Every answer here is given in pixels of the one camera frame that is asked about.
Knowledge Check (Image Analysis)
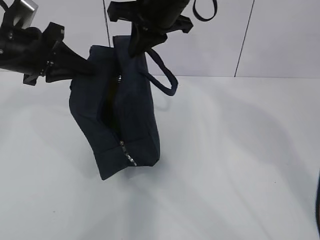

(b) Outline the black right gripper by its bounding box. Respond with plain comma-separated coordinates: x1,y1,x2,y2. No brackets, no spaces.
107,0,193,57

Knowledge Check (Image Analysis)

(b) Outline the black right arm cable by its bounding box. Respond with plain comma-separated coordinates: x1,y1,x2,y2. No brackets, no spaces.
192,0,218,22

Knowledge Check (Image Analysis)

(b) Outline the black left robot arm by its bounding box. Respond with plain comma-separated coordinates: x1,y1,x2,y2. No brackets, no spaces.
0,22,95,86

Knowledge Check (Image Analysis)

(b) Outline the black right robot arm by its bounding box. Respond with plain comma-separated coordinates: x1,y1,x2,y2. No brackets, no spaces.
107,0,193,57

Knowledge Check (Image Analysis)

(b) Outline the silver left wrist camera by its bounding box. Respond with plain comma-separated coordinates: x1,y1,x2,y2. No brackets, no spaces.
0,0,39,29

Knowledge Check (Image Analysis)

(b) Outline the navy blue fabric lunch bag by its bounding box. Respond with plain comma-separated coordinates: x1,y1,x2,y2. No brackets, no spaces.
69,35,178,180

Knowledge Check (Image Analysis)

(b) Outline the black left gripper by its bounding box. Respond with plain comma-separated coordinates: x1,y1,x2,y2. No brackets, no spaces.
22,22,95,86

